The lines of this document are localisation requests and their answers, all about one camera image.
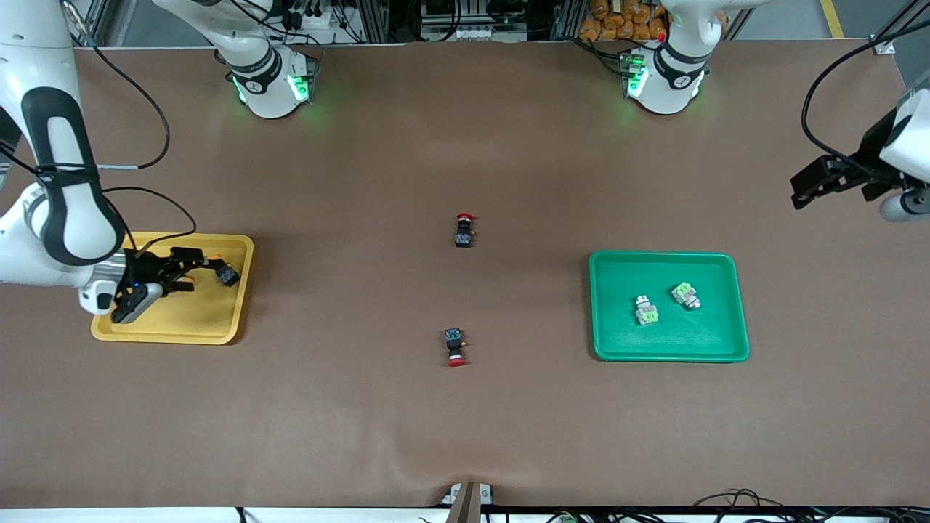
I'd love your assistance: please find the black cable bundle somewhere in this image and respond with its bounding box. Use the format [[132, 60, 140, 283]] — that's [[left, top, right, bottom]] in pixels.
[[690, 488, 930, 523]]

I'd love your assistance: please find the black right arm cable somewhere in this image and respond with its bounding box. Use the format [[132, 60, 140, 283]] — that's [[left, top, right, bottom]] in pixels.
[[0, 0, 197, 255]]

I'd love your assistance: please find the brown table mat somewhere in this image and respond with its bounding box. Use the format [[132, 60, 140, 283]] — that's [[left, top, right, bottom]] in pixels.
[[0, 40, 930, 509]]

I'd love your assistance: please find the white power strip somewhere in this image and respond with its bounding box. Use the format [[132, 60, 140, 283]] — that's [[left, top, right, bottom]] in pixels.
[[287, 4, 342, 30], [423, 25, 525, 43]]

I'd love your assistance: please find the yellow plastic tray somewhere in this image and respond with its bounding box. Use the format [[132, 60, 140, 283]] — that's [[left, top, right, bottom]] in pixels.
[[91, 232, 255, 345]]

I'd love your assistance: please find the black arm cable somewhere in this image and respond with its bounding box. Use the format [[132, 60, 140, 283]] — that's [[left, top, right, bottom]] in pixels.
[[0, 0, 197, 255], [801, 33, 930, 182]]

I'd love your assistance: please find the green plastic tray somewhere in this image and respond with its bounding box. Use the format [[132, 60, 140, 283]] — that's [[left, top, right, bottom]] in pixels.
[[588, 250, 751, 363]]

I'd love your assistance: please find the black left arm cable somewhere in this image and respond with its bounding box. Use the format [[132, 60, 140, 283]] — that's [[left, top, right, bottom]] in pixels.
[[801, 33, 930, 182]]

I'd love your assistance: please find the orange bags pile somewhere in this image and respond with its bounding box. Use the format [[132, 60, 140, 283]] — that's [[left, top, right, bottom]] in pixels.
[[579, 0, 673, 41]]

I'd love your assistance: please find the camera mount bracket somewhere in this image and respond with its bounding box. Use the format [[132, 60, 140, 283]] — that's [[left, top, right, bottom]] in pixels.
[[440, 481, 495, 523]]

